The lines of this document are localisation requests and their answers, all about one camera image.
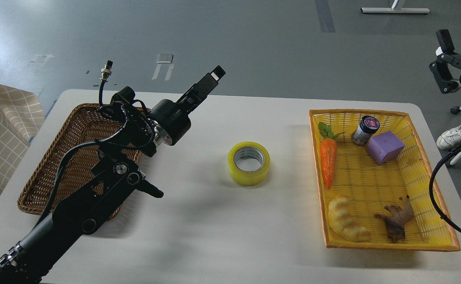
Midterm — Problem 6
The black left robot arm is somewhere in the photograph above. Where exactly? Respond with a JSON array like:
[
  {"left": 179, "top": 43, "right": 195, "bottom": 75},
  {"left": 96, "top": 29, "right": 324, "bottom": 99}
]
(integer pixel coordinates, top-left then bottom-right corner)
[{"left": 0, "top": 61, "right": 225, "bottom": 284}]

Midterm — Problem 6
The purple foam block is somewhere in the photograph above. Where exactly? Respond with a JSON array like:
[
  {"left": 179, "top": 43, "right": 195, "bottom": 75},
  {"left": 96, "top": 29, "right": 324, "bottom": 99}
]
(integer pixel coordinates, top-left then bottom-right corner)
[{"left": 366, "top": 131, "right": 405, "bottom": 165}]

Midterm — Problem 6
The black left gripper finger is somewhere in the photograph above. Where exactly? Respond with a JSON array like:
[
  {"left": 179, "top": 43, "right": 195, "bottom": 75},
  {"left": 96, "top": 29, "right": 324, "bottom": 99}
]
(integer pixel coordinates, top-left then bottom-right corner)
[{"left": 176, "top": 65, "right": 226, "bottom": 114}]

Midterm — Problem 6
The brown wicker basket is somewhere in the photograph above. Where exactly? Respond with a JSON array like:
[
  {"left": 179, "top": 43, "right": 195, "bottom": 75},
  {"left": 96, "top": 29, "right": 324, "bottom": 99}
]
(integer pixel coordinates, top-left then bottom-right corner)
[{"left": 17, "top": 103, "right": 152, "bottom": 220}]

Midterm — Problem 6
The beige checkered cloth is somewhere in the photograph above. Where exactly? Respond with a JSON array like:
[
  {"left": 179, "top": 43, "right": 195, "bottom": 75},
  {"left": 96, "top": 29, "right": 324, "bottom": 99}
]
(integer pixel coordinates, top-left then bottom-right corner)
[{"left": 0, "top": 84, "right": 46, "bottom": 196}]

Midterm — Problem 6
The yellow tape roll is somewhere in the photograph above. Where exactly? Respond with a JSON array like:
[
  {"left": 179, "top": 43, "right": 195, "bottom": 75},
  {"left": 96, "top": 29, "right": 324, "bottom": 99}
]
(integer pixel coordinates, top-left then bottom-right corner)
[{"left": 227, "top": 141, "right": 271, "bottom": 186}]

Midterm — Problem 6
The yellow plastic basket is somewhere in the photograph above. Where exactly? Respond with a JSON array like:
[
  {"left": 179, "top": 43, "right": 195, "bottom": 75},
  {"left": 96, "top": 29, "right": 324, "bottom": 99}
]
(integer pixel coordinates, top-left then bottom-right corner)
[{"left": 308, "top": 108, "right": 461, "bottom": 252}]

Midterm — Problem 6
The orange toy carrot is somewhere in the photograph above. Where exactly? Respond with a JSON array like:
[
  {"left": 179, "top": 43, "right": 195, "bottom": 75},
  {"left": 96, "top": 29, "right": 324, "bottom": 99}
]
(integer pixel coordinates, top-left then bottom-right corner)
[{"left": 317, "top": 122, "right": 344, "bottom": 189}]

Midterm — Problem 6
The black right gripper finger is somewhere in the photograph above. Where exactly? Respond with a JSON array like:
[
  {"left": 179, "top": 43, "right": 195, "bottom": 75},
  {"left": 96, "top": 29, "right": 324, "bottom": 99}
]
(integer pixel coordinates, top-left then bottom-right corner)
[{"left": 429, "top": 29, "right": 461, "bottom": 94}]

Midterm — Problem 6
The toy croissant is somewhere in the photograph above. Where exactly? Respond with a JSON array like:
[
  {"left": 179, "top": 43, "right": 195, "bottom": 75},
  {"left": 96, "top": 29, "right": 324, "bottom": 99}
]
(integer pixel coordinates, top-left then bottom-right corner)
[{"left": 328, "top": 194, "right": 371, "bottom": 242}]

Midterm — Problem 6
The white metal stand base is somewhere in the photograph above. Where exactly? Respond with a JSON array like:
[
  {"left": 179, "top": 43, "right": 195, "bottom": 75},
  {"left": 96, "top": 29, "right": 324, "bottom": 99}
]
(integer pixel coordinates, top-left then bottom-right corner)
[{"left": 360, "top": 0, "right": 431, "bottom": 15}]

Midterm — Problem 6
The white sneaker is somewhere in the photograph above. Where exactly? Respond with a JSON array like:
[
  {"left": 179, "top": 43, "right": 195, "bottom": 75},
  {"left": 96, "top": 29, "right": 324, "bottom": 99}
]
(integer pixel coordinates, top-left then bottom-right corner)
[{"left": 436, "top": 124, "right": 461, "bottom": 150}]

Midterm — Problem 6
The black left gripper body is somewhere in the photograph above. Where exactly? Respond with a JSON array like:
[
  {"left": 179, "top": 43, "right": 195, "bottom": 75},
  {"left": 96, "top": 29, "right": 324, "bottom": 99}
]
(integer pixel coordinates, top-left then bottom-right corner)
[{"left": 148, "top": 99, "right": 191, "bottom": 146}]

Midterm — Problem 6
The small dark jar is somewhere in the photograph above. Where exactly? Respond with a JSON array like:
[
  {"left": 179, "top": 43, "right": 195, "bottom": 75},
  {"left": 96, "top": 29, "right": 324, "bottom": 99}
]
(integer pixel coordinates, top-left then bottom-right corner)
[{"left": 351, "top": 115, "right": 380, "bottom": 146}]

